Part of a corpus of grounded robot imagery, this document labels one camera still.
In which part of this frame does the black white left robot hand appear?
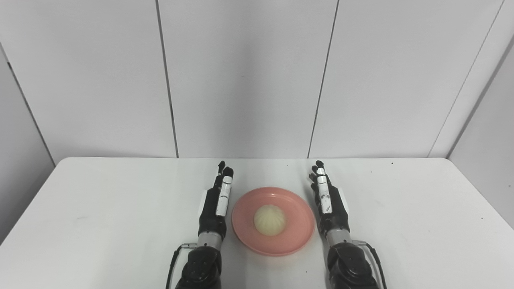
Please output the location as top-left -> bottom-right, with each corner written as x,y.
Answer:
198,161 -> 235,241

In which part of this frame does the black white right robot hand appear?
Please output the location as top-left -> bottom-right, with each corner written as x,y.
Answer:
308,161 -> 350,237

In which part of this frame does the pink round plate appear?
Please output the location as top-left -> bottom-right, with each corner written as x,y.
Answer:
232,187 -> 315,256

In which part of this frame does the cream steamed bun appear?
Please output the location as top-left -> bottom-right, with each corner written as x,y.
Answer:
253,204 -> 288,236

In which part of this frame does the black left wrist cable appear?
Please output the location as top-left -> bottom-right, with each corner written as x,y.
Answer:
165,243 -> 197,289

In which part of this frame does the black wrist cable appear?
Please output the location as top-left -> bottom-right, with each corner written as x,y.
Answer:
165,243 -> 197,289
353,240 -> 388,289

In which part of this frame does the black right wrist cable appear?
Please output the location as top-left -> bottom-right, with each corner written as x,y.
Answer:
353,240 -> 388,289

